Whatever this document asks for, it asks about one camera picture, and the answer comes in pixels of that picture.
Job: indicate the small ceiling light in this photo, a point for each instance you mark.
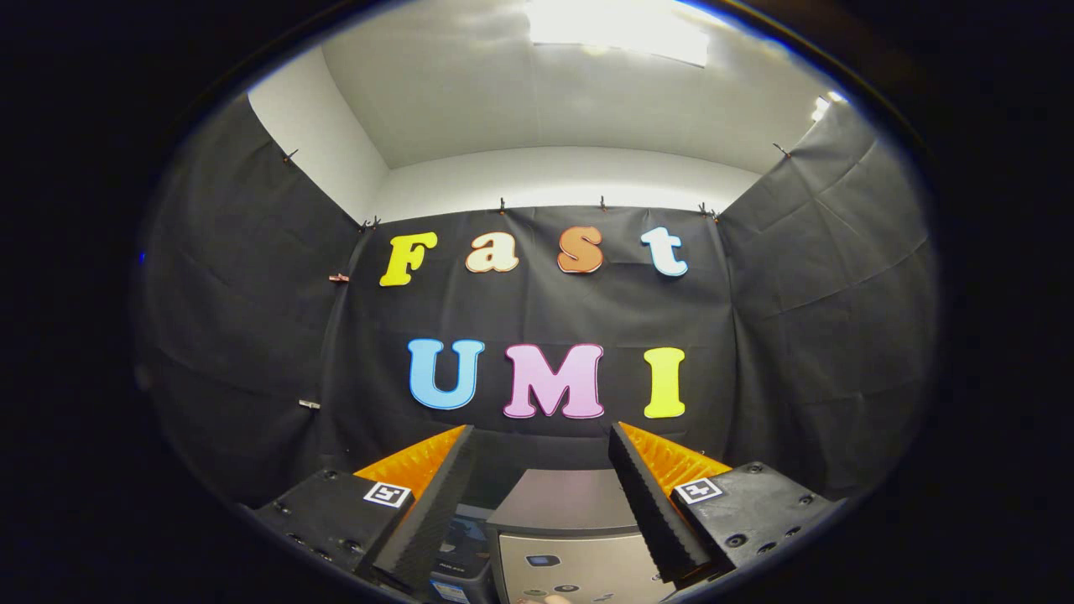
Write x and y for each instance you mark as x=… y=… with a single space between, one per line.
x=822 y=107

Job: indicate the dark washing machine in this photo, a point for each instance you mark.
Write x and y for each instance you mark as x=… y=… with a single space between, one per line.
x=457 y=587

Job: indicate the row of black clips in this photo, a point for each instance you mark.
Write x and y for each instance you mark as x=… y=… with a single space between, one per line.
x=502 y=205

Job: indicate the black backdrop cloth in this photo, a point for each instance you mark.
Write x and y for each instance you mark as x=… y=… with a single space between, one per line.
x=537 y=315

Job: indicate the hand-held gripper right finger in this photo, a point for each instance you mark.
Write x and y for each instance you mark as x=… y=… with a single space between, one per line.
x=642 y=495

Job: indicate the grey appliance with control panel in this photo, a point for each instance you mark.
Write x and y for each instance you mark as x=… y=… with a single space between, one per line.
x=562 y=503

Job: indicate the large ceiling light panel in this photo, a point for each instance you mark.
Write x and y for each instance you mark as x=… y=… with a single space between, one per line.
x=621 y=29

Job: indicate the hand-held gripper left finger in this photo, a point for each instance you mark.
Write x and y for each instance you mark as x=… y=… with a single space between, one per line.
x=440 y=495

